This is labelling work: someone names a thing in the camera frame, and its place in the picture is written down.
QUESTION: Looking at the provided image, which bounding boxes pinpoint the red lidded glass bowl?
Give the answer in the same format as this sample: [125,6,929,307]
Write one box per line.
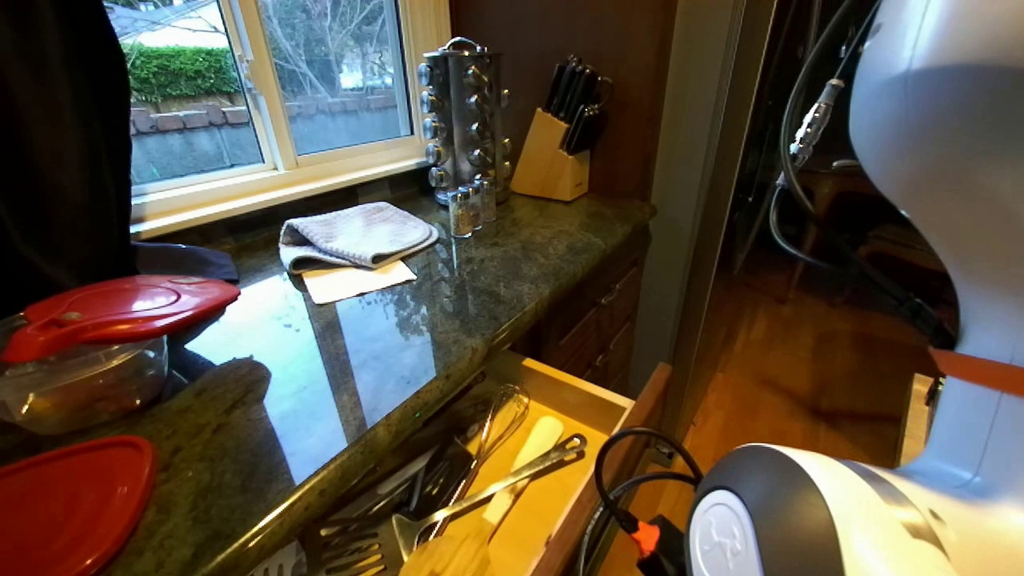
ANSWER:
[0,276,239,434]

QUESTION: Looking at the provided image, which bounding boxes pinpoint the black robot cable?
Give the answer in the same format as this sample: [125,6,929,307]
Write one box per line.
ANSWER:
[574,424,708,576]

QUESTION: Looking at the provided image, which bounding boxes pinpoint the steel tongs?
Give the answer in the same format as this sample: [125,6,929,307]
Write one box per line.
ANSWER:
[392,431,587,559]

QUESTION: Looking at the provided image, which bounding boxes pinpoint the dark curtain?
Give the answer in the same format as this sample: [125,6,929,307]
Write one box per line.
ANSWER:
[0,0,136,316]

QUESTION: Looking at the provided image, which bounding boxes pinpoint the grey folded dish towel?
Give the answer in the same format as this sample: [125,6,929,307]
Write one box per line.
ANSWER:
[280,202,440,270]

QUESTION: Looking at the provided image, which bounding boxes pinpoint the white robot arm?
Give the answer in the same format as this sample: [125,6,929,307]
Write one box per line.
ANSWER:
[685,0,1024,576]

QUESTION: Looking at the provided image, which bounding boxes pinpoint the red plate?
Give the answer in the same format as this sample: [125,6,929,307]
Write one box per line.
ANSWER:
[0,434,154,576]

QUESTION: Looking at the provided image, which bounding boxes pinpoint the wooden knife block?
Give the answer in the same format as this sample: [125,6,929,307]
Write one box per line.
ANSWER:
[511,54,607,202]

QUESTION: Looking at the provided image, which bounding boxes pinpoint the white paper sheet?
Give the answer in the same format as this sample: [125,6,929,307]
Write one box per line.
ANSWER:
[301,260,414,305]

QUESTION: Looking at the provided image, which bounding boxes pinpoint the steel rotating spice rack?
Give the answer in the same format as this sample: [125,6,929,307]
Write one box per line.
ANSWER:
[420,35,511,236]

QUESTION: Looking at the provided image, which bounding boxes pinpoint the wooden drawer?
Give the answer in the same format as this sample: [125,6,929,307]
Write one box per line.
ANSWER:
[250,354,673,576]

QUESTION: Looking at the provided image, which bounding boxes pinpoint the white framed window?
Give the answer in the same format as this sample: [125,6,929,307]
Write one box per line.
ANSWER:
[103,0,452,236]

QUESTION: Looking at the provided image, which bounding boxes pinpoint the black slotted spatula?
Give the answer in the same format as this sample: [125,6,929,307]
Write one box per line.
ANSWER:
[311,441,475,576]

